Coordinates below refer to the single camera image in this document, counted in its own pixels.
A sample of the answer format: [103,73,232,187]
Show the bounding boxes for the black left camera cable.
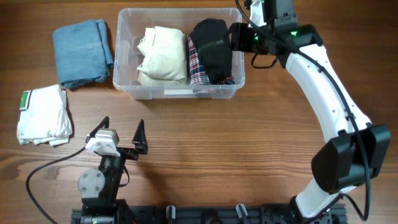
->
[25,146,88,224]

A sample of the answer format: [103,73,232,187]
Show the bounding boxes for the clear plastic storage container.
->
[113,7,245,100]

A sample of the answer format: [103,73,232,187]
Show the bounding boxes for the folded white t-shirt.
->
[16,85,73,147]

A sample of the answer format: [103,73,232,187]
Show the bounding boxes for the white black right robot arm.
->
[228,1,391,223]

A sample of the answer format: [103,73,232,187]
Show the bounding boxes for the cream cloth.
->
[137,26,188,86]

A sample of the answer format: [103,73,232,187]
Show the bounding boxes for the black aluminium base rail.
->
[70,203,348,224]

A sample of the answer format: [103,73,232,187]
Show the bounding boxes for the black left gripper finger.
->
[132,119,148,154]
[85,116,109,143]

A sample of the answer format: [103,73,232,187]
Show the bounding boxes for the white label on container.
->
[164,89,195,97]

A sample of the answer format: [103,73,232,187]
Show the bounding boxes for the plaid shirt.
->
[187,34,236,86]

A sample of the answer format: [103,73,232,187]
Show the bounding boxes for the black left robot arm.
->
[71,117,148,224]

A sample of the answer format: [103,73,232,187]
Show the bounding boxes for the folded blue denim jeans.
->
[52,19,114,90]

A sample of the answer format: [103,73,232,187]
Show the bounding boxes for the black garment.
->
[190,18,233,85]

